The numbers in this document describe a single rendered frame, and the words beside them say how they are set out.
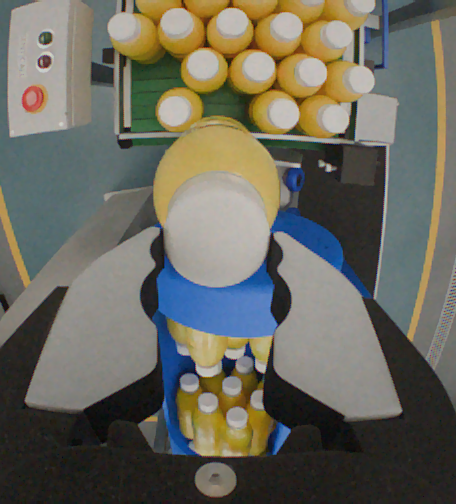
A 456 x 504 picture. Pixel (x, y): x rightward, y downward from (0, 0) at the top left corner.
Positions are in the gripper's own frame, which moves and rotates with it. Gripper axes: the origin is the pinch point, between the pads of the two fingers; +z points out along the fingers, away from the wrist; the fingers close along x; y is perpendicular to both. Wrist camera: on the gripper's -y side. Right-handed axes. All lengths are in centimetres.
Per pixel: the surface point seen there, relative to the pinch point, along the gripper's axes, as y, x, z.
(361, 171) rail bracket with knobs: 7.2, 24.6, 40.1
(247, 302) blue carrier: 15.8, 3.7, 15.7
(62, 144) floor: 24, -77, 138
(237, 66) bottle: -7.6, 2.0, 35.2
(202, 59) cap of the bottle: -8.2, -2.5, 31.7
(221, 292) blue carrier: 15.0, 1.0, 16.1
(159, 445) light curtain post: 161, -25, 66
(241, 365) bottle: 50, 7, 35
